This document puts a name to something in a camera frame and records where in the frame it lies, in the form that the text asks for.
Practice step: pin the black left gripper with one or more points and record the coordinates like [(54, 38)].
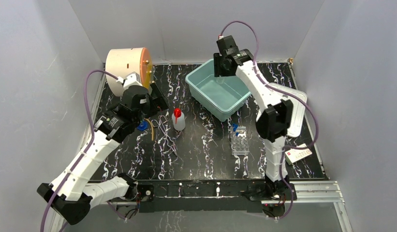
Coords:
[(156, 99)]

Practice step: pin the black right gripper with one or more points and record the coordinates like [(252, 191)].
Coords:
[(216, 59)]

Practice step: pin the white wash bottle red cap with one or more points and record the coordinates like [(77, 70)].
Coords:
[(178, 119)]

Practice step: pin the clear glass tube blue stopper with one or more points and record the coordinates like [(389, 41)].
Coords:
[(143, 126)]

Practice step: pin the tan rubber tubing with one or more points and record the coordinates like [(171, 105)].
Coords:
[(152, 128)]

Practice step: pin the clear acrylic test tube rack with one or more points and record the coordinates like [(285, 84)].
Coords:
[(239, 144)]

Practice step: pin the white plastic bin lid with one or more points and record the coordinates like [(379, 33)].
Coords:
[(298, 110)]

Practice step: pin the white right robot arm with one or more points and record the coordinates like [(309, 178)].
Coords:
[(275, 112)]

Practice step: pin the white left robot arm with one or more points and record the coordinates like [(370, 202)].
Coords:
[(69, 194)]

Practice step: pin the teal plastic bin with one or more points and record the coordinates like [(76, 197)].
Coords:
[(221, 96)]

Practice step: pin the cream cylindrical centrifuge machine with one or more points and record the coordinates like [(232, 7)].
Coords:
[(121, 62)]

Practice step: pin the small paper label card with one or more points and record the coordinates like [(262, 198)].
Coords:
[(292, 156)]

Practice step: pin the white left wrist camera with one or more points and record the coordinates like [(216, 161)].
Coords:
[(132, 79)]

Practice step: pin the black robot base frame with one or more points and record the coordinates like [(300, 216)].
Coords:
[(250, 195)]

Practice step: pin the aluminium rail frame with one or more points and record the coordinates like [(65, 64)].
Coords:
[(315, 191)]

